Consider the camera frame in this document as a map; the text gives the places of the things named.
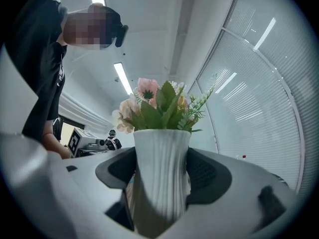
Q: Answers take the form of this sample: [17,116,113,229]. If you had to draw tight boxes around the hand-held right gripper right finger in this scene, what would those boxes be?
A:
[159,147,298,239]

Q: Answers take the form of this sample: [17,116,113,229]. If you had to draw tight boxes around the person's left forearm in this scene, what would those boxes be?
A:
[41,119,71,160]

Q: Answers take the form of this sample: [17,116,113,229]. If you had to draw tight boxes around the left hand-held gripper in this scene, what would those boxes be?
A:
[67,127,109,158]

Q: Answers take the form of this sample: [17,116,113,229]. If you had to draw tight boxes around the person's head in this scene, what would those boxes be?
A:
[62,2,118,51]

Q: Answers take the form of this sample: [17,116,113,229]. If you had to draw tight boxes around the white window blinds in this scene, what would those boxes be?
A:
[193,0,309,196]

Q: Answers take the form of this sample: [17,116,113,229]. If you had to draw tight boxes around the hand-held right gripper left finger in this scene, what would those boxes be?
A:
[47,146,138,239]

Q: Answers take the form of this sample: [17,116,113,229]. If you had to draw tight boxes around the person's black shirt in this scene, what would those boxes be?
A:
[4,0,69,143]

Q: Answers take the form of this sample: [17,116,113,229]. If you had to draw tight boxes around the pink flowers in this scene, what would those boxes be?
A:
[111,77,215,235]

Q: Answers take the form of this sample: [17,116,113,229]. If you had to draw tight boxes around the black head-worn camera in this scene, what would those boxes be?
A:
[109,7,130,48]

